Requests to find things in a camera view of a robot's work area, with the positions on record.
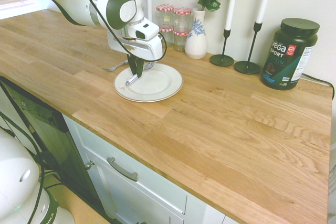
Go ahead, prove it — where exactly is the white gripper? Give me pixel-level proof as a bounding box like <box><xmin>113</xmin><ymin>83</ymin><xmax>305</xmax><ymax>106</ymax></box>
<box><xmin>106</xmin><ymin>31</ymin><xmax>163</xmax><ymax>78</ymax></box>

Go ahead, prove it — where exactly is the metal spoon with white handle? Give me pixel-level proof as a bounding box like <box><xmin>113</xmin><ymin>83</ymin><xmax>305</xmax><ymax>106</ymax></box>
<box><xmin>125</xmin><ymin>62</ymin><xmax>155</xmax><ymax>86</ymax></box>

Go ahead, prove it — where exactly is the white plate with gold rim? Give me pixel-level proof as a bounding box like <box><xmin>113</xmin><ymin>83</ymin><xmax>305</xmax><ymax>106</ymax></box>
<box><xmin>113</xmin><ymin>62</ymin><xmax>184</xmax><ymax>103</ymax></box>

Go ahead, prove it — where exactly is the glass jar red checkered lid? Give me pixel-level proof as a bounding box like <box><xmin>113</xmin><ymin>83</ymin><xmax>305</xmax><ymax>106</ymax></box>
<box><xmin>156</xmin><ymin>4</ymin><xmax>174</xmax><ymax>27</ymax></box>
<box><xmin>173</xmin><ymin>30</ymin><xmax>190</xmax><ymax>52</ymax></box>
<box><xmin>159</xmin><ymin>24</ymin><xmax>175</xmax><ymax>48</ymax></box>
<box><xmin>172</xmin><ymin>7</ymin><xmax>192</xmax><ymax>32</ymax></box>

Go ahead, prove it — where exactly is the white vase with blue flower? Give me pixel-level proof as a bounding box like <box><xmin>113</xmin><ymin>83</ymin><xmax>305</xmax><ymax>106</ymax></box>
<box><xmin>184</xmin><ymin>8</ymin><xmax>208</xmax><ymax>60</ymax></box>

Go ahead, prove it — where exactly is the tall dark candle holder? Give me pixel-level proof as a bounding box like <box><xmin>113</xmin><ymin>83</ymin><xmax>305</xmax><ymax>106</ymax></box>
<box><xmin>233</xmin><ymin>22</ymin><xmax>263</xmax><ymax>75</ymax></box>
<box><xmin>209</xmin><ymin>28</ymin><xmax>235</xmax><ymax>67</ymax></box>

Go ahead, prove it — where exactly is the black dishwasher front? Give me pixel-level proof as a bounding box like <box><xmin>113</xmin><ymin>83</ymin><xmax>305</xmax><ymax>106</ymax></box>
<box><xmin>0</xmin><ymin>76</ymin><xmax>106</xmax><ymax>217</ymax></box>

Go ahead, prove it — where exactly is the white kitchen cabinet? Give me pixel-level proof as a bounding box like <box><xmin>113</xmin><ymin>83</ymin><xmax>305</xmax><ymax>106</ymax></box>
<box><xmin>62</xmin><ymin>115</ymin><xmax>232</xmax><ymax>224</ymax></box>

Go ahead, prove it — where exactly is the dark Vega protein jar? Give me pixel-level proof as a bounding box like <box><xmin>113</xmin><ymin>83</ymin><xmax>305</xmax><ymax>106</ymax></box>
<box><xmin>260</xmin><ymin>18</ymin><xmax>321</xmax><ymax>91</ymax></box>

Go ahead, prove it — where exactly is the metal fork with white handle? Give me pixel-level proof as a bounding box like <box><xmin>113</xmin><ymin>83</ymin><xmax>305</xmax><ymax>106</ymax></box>
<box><xmin>101</xmin><ymin>60</ymin><xmax>129</xmax><ymax>72</ymax></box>

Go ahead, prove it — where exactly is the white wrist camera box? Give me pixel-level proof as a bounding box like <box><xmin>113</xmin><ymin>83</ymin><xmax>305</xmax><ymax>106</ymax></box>
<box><xmin>128</xmin><ymin>17</ymin><xmax>160</xmax><ymax>41</ymax></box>

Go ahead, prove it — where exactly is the silver drawer handle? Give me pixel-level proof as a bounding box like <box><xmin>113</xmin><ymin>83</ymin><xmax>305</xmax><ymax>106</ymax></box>
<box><xmin>106</xmin><ymin>156</ymin><xmax>139</xmax><ymax>182</ymax></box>

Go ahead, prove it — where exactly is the black power cord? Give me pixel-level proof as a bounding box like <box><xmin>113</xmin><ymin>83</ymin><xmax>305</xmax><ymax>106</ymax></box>
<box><xmin>301</xmin><ymin>73</ymin><xmax>336</xmax><ymax>96</ymax></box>

